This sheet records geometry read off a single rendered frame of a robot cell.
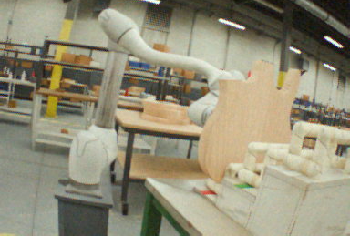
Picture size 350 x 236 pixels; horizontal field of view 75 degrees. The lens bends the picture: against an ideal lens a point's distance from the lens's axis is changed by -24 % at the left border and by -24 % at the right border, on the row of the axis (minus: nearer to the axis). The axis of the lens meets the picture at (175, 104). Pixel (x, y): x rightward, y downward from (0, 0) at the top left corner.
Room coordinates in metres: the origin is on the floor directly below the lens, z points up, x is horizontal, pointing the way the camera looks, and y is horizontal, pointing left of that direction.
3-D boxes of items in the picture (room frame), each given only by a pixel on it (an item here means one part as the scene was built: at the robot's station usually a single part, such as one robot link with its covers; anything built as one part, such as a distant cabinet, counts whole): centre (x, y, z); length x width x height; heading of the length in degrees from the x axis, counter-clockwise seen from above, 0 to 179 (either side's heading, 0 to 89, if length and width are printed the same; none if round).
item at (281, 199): (0.57, -0.37, 1.02); 0.27 x 0.15 x 0.17; 114
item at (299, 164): (0.53, -0.29, 1.12); 0.11 x 0.03 x 0.03; 24
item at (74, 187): (1.20, 0.37, 0.73); 0.22 x 0.18 x 0.06; 106
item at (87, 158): (1.21, 0.36, 0.87); 0.18 x 0.16 x 0.22; 174
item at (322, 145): (0.50, -0.31, 1.15); 0.03 x 0.03 x 0.09
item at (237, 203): (0.72, -0.31, 0.98); 0.27 x 0.16 x 0.09; 114
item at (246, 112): (0.87, -0.25, 1.17); 0.35 x 0.04 x 0.40; 112
